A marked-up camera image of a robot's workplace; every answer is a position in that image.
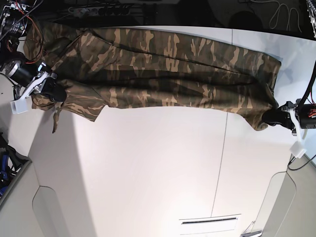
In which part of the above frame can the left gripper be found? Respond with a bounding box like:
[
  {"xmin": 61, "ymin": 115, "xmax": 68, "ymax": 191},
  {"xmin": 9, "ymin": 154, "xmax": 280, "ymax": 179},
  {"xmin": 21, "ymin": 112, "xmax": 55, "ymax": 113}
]
[{"xmin": 263, "ymin": 99, "xmax": 316, "ymax": 141}]

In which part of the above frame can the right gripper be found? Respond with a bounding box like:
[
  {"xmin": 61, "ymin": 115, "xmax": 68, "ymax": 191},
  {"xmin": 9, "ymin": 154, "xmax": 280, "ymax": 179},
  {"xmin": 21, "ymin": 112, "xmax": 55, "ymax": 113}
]
[{"xmin": 4, "ymin": 60, "xmax": 67, "ymax": 102}]

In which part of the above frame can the camouflage T-shirt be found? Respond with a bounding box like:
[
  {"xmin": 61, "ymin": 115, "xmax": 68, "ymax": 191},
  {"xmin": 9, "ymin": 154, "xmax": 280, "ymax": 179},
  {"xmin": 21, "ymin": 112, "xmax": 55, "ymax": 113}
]
[{"xmin": 24, "ymin": 22, "xmax": 281, "ymax": 131}]

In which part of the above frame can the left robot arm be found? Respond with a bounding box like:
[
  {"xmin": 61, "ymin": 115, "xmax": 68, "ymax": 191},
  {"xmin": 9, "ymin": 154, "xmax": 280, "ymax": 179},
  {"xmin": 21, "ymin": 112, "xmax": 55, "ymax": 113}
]
[{"xmin": 262, "ymin": 0, "xmax": 316, "ymax": 106}]

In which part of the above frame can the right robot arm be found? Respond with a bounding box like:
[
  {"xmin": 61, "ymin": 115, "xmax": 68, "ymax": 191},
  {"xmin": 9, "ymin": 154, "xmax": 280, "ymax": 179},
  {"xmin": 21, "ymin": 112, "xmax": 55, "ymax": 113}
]
[{"xmin": 0, "ymin": 0, "xmax": 67, "ymax": 102}]

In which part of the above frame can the metal clip at edge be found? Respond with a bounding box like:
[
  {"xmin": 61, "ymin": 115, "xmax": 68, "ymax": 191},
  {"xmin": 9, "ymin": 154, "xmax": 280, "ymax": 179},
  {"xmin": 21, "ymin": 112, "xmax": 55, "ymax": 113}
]
[{"xmin": 240, "ymin": 219, "xmax": 264, "ymax": 237}]

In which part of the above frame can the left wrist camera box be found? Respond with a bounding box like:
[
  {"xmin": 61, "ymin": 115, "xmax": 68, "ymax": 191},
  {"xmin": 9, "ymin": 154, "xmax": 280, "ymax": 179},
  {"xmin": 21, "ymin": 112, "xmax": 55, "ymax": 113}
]
[{"xmin": 290, "ymin": 143, "xmax": 307, "ymax": 158}]

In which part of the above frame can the camera cable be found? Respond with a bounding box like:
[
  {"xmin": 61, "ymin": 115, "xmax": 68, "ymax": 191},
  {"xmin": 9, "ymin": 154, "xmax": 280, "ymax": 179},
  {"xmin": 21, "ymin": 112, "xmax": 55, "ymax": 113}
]
[{"xmin": 286, "ymin": 153, "xmax": 316, "ymax": 172}]

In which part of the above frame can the grey hanging cable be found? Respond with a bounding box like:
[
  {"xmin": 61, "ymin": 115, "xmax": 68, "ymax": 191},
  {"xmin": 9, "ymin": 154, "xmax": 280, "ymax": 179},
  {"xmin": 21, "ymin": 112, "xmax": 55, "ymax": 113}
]
[{"xmin": 269, "ymin": 0, "xmax": 303, "ymax": 32}]

